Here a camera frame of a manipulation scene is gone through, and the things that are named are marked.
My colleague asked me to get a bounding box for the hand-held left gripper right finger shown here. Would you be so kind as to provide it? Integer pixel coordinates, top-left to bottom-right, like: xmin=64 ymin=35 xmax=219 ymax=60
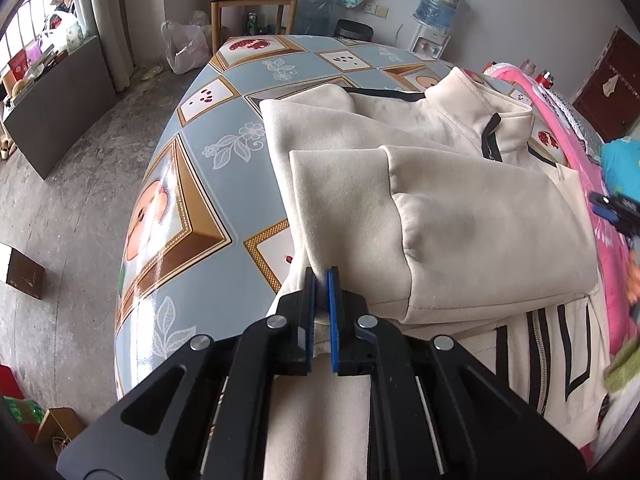
xmin=326 ymin=266 xmax=586 ymax=480

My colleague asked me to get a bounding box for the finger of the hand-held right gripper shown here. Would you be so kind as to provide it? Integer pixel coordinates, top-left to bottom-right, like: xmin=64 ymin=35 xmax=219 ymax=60
xmin=589 ymin=191 xmax=628 ymax=221

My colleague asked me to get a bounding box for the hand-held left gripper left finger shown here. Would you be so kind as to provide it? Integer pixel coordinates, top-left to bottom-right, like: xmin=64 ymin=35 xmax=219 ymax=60
xmin=56 ymin=266 xmax=317 ymax=480

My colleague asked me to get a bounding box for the cream zip jacket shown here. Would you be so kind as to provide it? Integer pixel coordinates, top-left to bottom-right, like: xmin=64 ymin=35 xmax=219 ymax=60
xmin=259 ymin=65 xmax=613 ymax=480

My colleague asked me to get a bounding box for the person's right forearm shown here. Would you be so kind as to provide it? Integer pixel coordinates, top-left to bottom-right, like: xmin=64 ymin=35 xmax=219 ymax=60
xmin=602 ymin=345 xmax=640 ymax=396

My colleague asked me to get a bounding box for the pink floral blanket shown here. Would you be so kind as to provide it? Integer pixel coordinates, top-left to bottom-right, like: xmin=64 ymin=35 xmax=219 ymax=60
xmin=482 ymin=60 xmax=640 ymax=456

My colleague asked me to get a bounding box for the blue striped pillow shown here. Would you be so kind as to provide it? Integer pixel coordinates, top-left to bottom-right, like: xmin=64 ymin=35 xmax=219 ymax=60
xmin=600 ymin=137 xmax=640 ymax=196

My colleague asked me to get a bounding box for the grey lace-trimmed pillow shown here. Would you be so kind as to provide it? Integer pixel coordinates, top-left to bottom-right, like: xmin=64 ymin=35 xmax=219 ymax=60
xmin=545 ymin=87 xmax=601 ymax=156

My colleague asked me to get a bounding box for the white water dispenser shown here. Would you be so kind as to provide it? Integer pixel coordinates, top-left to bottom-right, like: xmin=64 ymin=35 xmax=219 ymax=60
xmin=411 ymin=22 xmax=451 ymax=58

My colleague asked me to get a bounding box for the blue water bottle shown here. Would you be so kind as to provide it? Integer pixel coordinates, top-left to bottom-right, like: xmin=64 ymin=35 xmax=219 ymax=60
xmin=417 ymin=0 xmax=463 ymax=28

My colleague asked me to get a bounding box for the open cardboard box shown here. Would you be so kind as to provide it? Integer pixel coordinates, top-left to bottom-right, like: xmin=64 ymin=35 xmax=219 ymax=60
xmin=35 ymin=407 xmax=86 ymax=456

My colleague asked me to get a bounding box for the brown cardboard box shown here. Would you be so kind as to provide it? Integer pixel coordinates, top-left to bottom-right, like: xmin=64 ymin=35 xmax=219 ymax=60
xmin=0 ymin=242 xmax=46 ymax=301

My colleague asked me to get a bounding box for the black trash bin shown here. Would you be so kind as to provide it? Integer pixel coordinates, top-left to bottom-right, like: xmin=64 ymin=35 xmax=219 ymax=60
xmin=335 ymin=19 xmax=375 ymax=43

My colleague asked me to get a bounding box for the clear plastic bag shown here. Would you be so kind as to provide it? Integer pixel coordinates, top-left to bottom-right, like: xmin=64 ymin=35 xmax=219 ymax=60
xmin=161 ymin=10 xmax=213 ymax=75

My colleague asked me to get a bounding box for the green box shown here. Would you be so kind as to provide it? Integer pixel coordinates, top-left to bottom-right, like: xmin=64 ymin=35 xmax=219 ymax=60
xmin=0 ymin=395 xmax=46 ymax=441

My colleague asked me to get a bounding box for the empty clear water jug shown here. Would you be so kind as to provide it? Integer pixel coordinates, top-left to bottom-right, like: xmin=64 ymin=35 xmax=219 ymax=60
xmin=295 ymin=0 xmax=333 ymax=36

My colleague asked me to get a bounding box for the grey low cabinet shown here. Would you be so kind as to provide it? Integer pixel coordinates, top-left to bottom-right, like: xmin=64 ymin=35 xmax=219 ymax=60
xmin=2 ymin=35 xmax=118 ymax=181

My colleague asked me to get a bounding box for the grey curtain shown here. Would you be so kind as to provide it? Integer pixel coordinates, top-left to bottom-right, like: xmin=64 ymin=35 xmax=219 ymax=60
xmin=70 ymin=0 xmax=136 ymax=93

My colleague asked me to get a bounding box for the white plastic bag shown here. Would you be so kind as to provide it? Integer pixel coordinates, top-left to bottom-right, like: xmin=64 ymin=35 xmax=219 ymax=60
xmin=42 ymin=12 xmax=83 ymax=53

